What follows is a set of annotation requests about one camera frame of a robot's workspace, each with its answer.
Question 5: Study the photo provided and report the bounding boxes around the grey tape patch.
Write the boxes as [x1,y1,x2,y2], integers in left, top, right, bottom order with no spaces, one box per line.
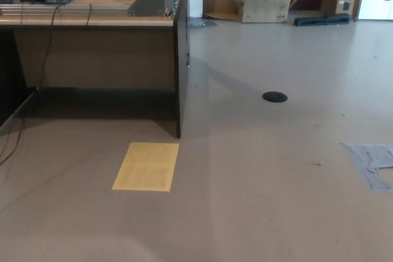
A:
[340,142,393,194]

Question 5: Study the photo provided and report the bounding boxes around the black cable with plug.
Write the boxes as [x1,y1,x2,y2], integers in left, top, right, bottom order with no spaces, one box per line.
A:
[176,0,191,68]

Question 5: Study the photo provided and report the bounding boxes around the long black foam block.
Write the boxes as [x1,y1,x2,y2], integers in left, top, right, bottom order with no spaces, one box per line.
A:
[294,12,351,27]

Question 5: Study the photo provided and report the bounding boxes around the small cardboard box with label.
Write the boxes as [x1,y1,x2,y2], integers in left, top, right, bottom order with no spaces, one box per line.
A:
[334,0,360,19]

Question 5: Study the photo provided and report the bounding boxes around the long thin black cable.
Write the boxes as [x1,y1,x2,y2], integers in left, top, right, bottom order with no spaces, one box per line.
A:
[0,3,62,166]

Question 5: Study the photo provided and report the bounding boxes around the black round floor cover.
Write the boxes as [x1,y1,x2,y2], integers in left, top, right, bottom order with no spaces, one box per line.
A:
[262,91,289,103]

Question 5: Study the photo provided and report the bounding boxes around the clear plastic bag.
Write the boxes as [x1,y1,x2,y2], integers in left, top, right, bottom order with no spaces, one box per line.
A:
[189,16,219,28]

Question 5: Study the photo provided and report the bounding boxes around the flat cardboard sheet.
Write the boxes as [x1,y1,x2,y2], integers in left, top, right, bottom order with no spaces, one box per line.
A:
[204,0,243,20]

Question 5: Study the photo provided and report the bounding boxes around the plain brown cardboard box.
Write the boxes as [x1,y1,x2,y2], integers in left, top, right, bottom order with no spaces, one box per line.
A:
[321,0,337,14]

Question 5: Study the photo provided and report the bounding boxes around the aluminium extrusion rails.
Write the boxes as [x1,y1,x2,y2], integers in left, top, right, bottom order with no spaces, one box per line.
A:
[0,3,130,17]

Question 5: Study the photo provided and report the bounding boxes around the yellow paper sheet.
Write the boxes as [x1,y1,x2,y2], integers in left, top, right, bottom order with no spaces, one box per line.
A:
[111,142,180,192]

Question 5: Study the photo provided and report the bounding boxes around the wooden desk with dark sides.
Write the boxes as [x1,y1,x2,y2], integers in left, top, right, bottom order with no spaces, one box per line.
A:
[0,0,191,139]

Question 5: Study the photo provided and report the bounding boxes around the large open cardboard box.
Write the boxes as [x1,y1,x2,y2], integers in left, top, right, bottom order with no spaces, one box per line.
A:
[232,0,300,24]

